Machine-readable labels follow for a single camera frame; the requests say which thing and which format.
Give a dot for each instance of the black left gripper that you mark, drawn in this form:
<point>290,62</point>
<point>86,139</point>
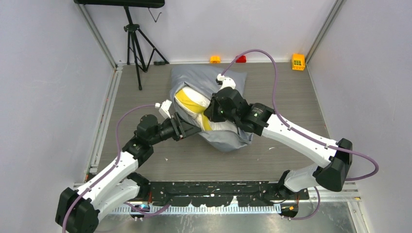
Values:
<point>181,129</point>

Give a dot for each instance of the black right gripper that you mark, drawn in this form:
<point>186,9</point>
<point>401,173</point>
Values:
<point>211,112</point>

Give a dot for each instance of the white yellow pillow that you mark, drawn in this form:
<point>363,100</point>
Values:
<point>195,104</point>

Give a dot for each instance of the grey pillowcase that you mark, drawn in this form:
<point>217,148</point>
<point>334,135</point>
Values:
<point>202,78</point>

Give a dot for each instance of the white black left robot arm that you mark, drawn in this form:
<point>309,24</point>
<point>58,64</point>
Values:
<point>80,210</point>

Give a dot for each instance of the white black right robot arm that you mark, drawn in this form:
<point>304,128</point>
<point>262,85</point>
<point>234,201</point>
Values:
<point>332,159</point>

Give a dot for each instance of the orange toy block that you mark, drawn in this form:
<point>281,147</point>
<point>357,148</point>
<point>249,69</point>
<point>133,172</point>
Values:
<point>215,59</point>

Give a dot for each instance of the red toy block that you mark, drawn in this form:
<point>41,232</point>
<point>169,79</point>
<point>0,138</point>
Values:
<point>241,59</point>

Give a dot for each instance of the yellow window toy block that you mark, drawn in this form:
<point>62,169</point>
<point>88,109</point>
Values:
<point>298,62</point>

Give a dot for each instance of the black overhead panel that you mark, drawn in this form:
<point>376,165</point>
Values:
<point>128,3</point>

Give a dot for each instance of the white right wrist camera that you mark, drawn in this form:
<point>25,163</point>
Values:
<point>225,82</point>

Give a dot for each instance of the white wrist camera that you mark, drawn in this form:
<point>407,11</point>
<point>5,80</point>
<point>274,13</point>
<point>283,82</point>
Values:
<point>163,108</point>
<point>225,82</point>

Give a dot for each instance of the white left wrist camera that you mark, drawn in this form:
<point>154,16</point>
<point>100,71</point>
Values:
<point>163,108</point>

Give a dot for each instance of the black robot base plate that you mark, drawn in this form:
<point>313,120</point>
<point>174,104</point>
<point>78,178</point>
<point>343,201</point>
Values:
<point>216,194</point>

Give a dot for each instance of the black camera tripod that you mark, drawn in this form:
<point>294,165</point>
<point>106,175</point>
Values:
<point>134,48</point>

